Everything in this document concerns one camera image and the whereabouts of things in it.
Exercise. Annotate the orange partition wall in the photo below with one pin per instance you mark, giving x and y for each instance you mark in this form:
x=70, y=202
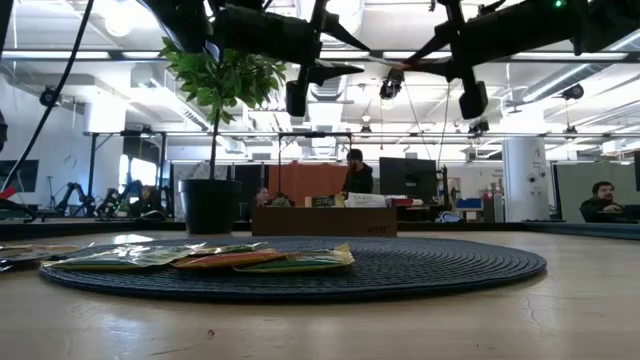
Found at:
x=300, y=182

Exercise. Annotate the person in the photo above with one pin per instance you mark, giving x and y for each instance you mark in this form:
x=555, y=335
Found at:
x=261, y=196
x=357, y=177
x=602, y=205

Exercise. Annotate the black aluminium table frame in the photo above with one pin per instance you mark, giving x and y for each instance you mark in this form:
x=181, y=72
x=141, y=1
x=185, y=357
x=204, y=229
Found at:
x=100, y=227

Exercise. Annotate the black ceiling spotlight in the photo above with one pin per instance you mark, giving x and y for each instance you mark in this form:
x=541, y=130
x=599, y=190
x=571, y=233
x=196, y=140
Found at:
x=479, y=126

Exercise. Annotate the red flat box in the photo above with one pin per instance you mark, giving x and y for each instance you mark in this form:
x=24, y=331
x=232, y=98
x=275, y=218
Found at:
x=407, y=201

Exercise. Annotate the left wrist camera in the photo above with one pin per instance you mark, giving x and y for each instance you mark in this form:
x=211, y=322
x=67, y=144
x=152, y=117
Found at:
x=296, y=100

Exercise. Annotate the blue storage bin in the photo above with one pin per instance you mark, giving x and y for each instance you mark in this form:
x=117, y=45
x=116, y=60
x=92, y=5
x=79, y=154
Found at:
x=469, y=204

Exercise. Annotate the black computer monitor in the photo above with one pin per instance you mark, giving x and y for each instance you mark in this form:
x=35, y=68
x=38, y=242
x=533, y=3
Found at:
x=407, y=180

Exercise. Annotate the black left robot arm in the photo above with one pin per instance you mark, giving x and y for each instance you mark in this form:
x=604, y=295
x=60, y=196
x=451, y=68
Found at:
x=180, y=20

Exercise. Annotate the grey green partition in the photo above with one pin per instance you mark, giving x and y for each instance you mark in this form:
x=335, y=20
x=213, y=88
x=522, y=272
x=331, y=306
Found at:
x=570, y=185

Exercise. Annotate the black background robot rig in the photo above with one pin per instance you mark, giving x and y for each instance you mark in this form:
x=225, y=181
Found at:
x=80, y=197

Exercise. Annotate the white and blue bag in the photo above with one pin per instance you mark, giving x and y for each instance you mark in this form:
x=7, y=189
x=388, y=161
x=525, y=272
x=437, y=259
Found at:
x=450, y=217

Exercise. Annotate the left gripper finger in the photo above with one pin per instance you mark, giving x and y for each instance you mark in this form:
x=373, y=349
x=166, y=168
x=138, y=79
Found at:
x=327, y=72
x=337, y=32

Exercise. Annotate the ribbed ventilation duct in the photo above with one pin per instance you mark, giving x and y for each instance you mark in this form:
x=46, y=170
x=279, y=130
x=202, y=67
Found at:
x=325, y=94

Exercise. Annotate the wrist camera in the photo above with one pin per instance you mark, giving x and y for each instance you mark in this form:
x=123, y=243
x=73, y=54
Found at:
x=473, y=101
x=296, y=100

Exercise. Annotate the green plant in black pot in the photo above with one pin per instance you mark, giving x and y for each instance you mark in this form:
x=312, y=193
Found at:
x=210, y=205

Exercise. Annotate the dark wall screen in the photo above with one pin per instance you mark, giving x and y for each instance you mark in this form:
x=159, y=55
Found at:
x=25, y=177

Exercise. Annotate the white Tazo tea packet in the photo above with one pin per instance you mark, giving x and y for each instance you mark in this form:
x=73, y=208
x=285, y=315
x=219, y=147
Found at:
x=365, y=200

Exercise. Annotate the black background truss rail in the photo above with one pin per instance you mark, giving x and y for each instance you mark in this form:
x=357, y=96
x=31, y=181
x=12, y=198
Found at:
x=450, y=134

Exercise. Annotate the round black stage light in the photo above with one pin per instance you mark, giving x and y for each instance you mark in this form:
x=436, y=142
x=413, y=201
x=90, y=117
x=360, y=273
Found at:
x=573, y=92

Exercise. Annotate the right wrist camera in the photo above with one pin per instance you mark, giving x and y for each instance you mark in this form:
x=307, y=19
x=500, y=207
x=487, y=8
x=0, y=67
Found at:
x=473, y=101

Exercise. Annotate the black ceiling-mounted camera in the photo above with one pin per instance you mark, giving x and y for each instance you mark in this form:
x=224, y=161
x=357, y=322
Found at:
x=391, y=87

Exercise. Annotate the brown wooden tea organizer box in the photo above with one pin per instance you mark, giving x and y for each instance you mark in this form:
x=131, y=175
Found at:
x=325, y=222

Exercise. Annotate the white round pillar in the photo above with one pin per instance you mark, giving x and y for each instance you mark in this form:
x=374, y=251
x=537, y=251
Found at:
x=525, y=190

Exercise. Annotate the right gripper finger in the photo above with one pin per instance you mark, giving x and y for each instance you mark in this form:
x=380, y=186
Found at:
x=435, y=40
x=437, y=69

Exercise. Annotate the round dark woven placemat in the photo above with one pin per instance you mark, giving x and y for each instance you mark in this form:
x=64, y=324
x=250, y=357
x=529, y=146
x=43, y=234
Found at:
x=425, y=265

